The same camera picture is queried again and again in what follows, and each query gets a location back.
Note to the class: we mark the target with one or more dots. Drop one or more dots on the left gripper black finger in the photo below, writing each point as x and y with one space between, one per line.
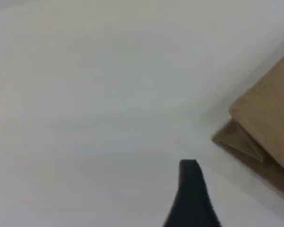
191 196

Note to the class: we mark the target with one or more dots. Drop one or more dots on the brown burlap tote bag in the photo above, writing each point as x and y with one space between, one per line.
269 132

